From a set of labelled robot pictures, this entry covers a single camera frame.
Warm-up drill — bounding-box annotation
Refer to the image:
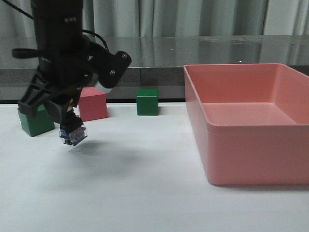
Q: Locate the black cable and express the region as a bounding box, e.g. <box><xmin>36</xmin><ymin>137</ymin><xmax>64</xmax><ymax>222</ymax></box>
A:
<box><xmin>0</xmin><ymin>0</ymin><xmax>109</xmax><ymax>51</ymax></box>

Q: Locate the left green cube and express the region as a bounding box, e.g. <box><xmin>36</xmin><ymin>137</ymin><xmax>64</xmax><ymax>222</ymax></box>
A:
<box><xmin>17</xmin><ymin>105</ymin><xmax>55</xmax><ymax>137</ymax></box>

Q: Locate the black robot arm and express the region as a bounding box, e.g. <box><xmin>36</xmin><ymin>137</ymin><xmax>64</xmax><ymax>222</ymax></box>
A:
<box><xmin>12</xmin><ymin>0</ymin><xmax>92</xmax><ymax>131</ymax></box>

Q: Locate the grey curtain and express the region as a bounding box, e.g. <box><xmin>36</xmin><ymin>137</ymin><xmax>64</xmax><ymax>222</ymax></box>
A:
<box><xmin>0</xmin><ymin>0</ymin><xmax>309</xmax><ymax>39</ymax></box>

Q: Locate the right green cube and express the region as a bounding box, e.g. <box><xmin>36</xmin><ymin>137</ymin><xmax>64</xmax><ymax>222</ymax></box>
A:
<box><xmin>136</xmin><ymin>89</ymin><xmax>159</xmax><ymax>116</ymax></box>

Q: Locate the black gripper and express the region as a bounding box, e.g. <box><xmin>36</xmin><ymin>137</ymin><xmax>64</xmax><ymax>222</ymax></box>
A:
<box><xmin>18</xmin><ymin>35</ymin><xmax>92</xmax><ymax>127</ymax></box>

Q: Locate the pink plastic bin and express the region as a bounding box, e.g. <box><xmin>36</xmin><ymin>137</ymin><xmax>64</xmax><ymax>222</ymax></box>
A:
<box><xmin>184</xmin><ymin>64</ymin><xmax>309</xmax><ymax>185</ymax></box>

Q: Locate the green cube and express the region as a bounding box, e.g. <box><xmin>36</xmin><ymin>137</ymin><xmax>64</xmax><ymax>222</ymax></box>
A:
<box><xmin>17</xmin><ymin>105</ymin><xmax>55</xmax><ymax>137</ymax></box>
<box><xmin>136</xmin><ymin>89</ymin><xmax>159</xmax><ymax>116</ymax></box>

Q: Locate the pink cube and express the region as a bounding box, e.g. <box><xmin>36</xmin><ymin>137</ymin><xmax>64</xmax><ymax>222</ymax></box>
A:
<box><xmin>78</xmin><ymin>87</ymin><xmax>108</xmax><ymax>121</ymax></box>

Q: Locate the yellow push button switch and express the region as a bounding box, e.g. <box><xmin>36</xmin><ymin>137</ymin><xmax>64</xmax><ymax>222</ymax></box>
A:
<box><xmin>59</xmin><ymin>107</ymin><xmax>88</xmax><ymax>146</ymax></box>

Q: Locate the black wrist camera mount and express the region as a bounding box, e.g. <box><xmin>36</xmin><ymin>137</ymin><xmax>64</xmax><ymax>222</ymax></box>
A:
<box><xmin>88</xmin><ymin>42</ymin><xmax>132</xmax><ymax>89</ymax></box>

